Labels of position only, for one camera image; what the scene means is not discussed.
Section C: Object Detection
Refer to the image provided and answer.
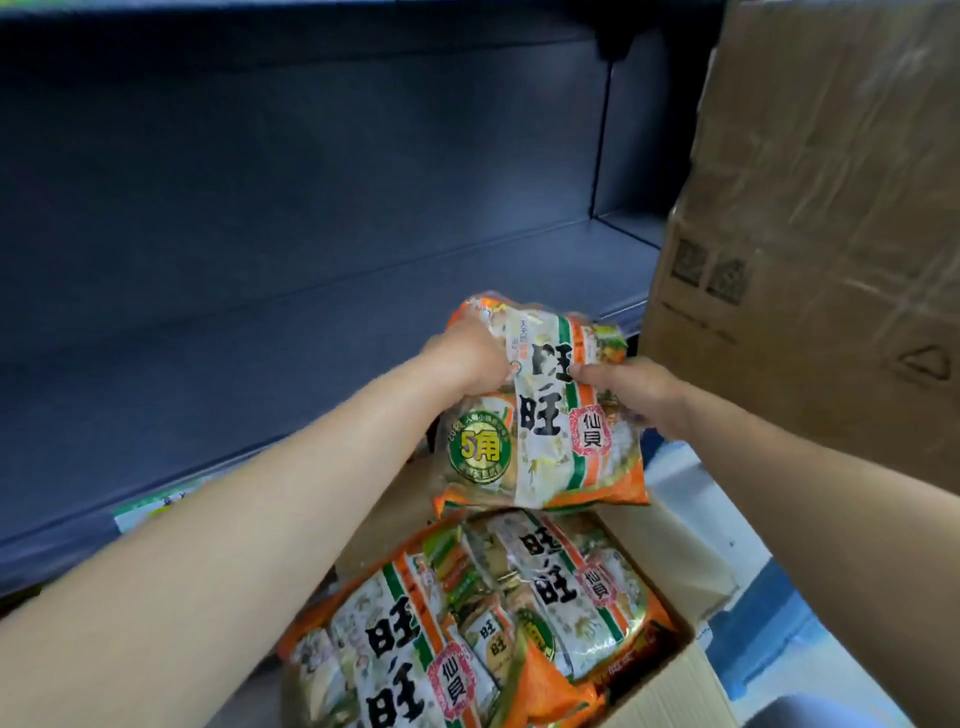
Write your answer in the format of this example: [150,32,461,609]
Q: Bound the person's leg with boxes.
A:
[741,693,915,728]

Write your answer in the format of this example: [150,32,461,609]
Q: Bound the open cardboard box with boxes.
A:
[280,448,745,728]

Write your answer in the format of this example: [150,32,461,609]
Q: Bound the person's left forearm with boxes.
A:
[0,341,460,728]

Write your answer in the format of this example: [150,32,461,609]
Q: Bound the orange white snack packet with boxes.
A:
[433,292,652,519]
[495,637,607,728]
[276,541,505,728]
[463,510,678,680]

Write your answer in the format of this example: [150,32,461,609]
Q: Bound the large taped cardboard box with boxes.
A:
[637,0,960,498]

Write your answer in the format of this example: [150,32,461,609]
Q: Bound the person's right forearm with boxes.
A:
[666,381,960,728]

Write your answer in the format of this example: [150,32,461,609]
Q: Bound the person's right hand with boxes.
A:
[568,356,695,444]

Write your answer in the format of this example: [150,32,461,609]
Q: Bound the dark blue metal shelf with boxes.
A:
[0,0,723,601]

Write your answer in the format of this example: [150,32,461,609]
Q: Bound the person's left hand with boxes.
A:
[420,313,520,399]

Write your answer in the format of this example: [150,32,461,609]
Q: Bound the small orange snack packet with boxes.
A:
[454,600,520,680]

